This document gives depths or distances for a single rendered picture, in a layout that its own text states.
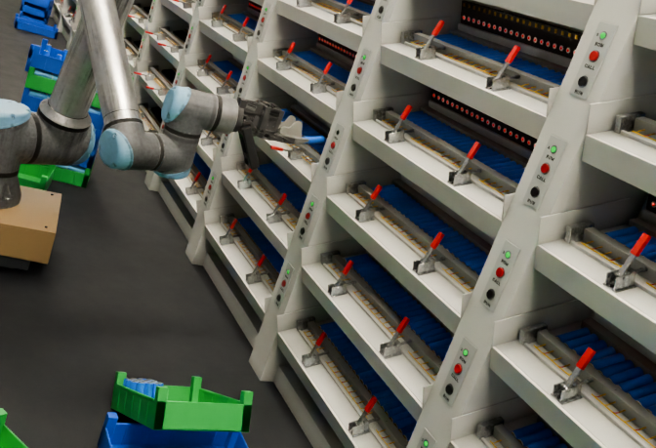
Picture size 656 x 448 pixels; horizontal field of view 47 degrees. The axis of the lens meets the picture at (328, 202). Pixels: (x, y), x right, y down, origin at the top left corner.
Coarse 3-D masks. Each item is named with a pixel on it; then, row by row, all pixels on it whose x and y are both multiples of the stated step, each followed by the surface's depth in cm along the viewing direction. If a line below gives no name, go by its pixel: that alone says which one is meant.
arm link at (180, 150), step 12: (168, 132) 181; (180, 132) 181; (168, 144) 180; (180, 144) 182; (192, 144) 183; (168, 156) 180; (180, 156) 182; (192, 156) 185; (168, 168) 182; (180, 168) 184
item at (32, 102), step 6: (24, 90) 279; (24, 96) 280; (30, 96) 280; (24, 102) 281; (30, 102) 281; (36, 102) 282; (30, 108) 282; (36, 108) 282; (90, 114) 287; (96, 114) 287; (96, 120) 288; (102, 120) 288; (96, 126) 288; (102, 126) 294
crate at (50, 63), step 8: (48, 40) 294; (40, 48) 277; (32, 56) 276; (40, 56) 277; (48, 56) 277; (56, 56) 296; (32, 64) 277; (40, 64) 278; (48, 64) 278; (56, 64) 279; (56, 72) 279
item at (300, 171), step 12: (288, 96) 251; (288, 108) 253; (324, 120) 232; (264, 144) 228; (276, 144) 222; (276, 156) 219; (288, 168) 212; (300, 168) 206; (312, 168) 195; (300, 180) 204
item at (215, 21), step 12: (204, 12) 300; (216, 12) 300; (228, 12) 304; (240, 12) 306; (252, 12) 299; (204, 24) 294; (216, 24) 287; (228, 24) 292; (240, 24) 279; (252, 24) 282; (216, 36) 282; (228, 36) 272; (240, 36) 265; (252, 36) 249; (228, 48) 270; (240, 48) 257; (240, 60) 259
